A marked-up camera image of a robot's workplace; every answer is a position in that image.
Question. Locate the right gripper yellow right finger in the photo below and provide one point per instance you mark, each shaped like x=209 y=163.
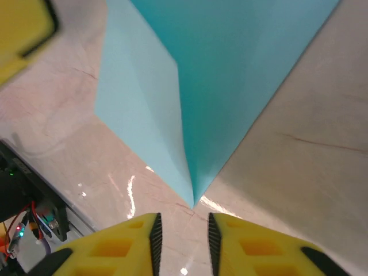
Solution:
x=258 y=253

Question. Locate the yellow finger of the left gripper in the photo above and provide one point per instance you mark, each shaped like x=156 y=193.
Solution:
x=23 y=26
x=10 y=70

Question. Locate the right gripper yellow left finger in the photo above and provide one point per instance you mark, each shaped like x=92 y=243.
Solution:
x=115 y=250

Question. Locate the teal paper sheet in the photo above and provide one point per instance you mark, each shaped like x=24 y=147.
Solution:
x=215 y=86

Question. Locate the orange folded paper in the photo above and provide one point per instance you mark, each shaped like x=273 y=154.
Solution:
x=2 y=244

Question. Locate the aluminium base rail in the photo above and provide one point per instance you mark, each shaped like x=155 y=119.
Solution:
x=80 y=222

